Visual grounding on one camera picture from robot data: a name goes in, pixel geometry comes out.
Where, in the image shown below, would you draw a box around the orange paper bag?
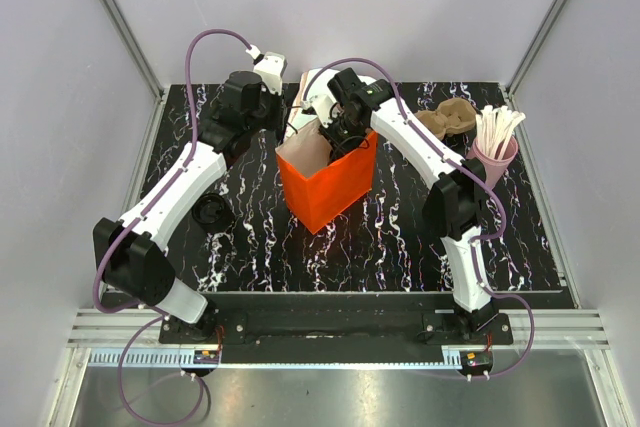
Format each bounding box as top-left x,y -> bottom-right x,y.
276,119 -> 378,234

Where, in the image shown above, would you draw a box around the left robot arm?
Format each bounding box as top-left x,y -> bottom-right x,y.
92,67 -> 284,343

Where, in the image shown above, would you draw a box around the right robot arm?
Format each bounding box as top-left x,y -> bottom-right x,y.
304,68 -> 497,344

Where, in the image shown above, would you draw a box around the white folded towel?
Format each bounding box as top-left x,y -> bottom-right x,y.
285,69 -> 338,139

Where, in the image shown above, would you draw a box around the white wooden stir sticks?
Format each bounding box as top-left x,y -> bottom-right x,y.
475,105 -> 526,160

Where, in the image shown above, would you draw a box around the pink cup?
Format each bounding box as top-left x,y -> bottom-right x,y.
467,136 -> 519,190

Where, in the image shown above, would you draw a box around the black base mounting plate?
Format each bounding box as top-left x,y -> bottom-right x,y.
159,292 -> 514,367

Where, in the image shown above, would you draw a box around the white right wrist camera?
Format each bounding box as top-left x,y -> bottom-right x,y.
301,94 -> 342,127

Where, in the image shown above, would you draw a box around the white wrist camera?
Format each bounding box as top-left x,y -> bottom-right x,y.
245,45 -> 287,95
301,94 -> 342,127

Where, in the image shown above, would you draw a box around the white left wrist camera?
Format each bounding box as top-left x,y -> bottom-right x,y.
245,45 -> 287,95

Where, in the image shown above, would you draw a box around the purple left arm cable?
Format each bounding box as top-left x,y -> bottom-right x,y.
92,26 -> 261,423

